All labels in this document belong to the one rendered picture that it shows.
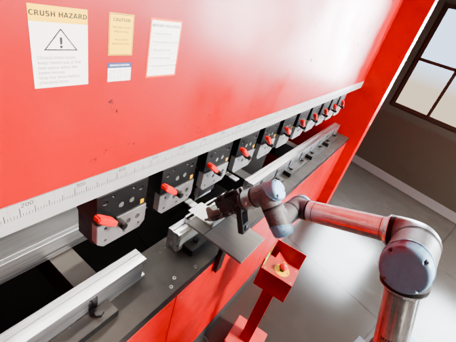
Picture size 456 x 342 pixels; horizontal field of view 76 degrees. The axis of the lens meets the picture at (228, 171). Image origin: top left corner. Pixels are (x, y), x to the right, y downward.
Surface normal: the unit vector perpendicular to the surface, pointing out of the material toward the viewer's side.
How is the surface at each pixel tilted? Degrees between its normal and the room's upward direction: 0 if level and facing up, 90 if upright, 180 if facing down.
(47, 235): 0
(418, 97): 90
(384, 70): 90
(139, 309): 0
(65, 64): 90
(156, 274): 0
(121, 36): 90
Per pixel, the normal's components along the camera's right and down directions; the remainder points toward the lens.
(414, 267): -0.65, 0.12
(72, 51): 0.79, 0.47
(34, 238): 0.24, -0.82
